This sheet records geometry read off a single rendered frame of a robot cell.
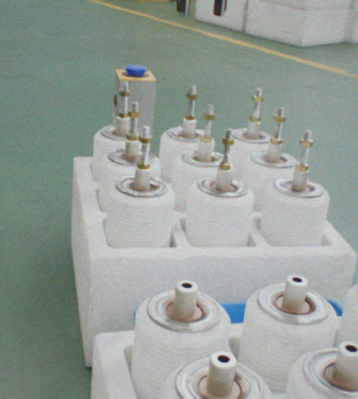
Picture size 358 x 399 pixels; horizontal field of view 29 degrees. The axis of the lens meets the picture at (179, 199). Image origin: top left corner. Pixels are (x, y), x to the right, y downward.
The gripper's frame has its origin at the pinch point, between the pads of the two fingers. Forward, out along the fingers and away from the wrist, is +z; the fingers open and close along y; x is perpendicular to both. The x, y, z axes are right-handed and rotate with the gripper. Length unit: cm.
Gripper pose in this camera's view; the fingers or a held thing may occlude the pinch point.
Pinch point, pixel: (201, 7)
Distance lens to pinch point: 116.5
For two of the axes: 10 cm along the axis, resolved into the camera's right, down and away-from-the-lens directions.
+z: -0.9, 9.1, 4.0
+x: -5.2, -3.8, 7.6
